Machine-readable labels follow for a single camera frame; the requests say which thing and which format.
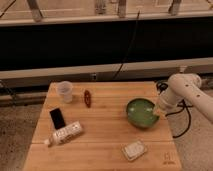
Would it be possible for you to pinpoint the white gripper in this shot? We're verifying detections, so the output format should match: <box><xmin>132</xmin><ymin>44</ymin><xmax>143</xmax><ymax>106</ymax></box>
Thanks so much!
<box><xmin>153</xmin><ymin>88</ymin><xmax>182</xmax><ymax>116</ymax></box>

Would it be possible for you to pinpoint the green ceramic bowl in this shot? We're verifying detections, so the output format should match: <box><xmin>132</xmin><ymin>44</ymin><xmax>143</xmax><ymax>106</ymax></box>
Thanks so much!
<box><xmin>126</xmin><ymin>98</ymin><xmax>160</xmax><ymax>129</ymax></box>

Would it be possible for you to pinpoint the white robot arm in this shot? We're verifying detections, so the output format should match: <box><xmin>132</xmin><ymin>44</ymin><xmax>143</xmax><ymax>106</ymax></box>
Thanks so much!
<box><xmin>153</xmin><ymin>73</ymin><xmax>213</xmax><ymax>124</ymax></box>

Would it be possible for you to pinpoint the small brown oblong object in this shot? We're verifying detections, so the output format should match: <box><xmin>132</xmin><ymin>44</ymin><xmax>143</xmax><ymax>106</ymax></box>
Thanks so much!
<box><xmin>84</xmin><ymin>90</ymin><xmax>91</xmax><ymax>108</ymax></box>

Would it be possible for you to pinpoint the clear plastic cup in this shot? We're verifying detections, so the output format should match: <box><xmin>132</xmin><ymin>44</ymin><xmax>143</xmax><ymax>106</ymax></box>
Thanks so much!
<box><xmin>56</xmin><ymin>81</ymin><xmax>73</xmax><ymax>103</ymax></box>

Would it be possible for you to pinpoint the black smartphone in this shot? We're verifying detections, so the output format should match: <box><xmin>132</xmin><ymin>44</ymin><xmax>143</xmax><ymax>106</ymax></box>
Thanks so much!
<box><xmin>50</xmin><ymin>108</ymin><xmax>65</xmax><ymax>130</ymax></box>

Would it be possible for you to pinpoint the white patterned bottle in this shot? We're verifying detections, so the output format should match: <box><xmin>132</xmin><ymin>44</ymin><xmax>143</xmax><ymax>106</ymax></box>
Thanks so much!
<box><xmin>44</xmin><ymin>121</ymin><xmax>83</xmax><ymax>147</ymax></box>

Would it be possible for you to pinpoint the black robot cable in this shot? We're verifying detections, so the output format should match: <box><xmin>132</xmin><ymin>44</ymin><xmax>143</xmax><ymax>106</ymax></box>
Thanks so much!
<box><xmin>155</xmin><ymin>80</ymin><xmax>198</xmax><ymax>139</ymax></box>

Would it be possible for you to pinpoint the black hanging cable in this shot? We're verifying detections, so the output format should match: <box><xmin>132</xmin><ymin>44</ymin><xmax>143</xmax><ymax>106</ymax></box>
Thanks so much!
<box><xmin>111</xmin><ymin>9</ymin><xmax>141</xmax><ymax>81</ymax></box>

